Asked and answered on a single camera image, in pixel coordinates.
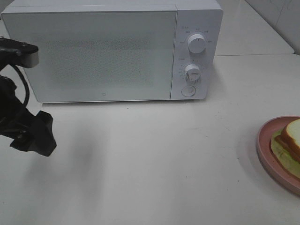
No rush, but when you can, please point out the pink round plate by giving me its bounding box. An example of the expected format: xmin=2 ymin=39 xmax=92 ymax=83
xmin=256 ymin=116 xmax=300 ymax=195

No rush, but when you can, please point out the white microwave oven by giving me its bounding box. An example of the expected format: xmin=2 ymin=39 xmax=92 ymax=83
xmin=0 ymin=0 xmax=223 ymax=102

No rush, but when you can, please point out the white microwave door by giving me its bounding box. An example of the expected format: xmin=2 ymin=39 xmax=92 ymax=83
xmin=3 ymin=11 xmax=176 ymax=103

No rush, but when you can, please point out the round microwave door button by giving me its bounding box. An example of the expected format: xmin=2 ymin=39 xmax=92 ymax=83
xmin=181 ymin=85 xmax=196 ymax=97

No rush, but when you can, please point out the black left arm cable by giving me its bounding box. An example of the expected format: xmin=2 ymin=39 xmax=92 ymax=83
xmin=10 ymin=64 xmax=30 ymax=111

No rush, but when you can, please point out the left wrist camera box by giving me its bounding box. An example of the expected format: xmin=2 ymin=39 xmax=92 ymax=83
xmin=0 ymin=37 xmax=39 ymax=70

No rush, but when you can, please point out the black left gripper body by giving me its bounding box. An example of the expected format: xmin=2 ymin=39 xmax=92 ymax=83
xmin=0 ymin=64 xmax=53 ymax=152

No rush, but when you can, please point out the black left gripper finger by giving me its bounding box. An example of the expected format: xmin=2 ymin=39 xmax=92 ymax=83
xmin=37 ymin=132 xmax=57 ymax=157

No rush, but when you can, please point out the white microwave knob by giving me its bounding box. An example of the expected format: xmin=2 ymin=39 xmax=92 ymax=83
xmin=184 ymin=64 xmax=201 ymax=82
xmin=187 ymin=33 xmax=206 ymax=54

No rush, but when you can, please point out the white bread sandwich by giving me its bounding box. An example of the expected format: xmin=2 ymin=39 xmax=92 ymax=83
xmin=270 ymin=119 xmax=300 ymax=178

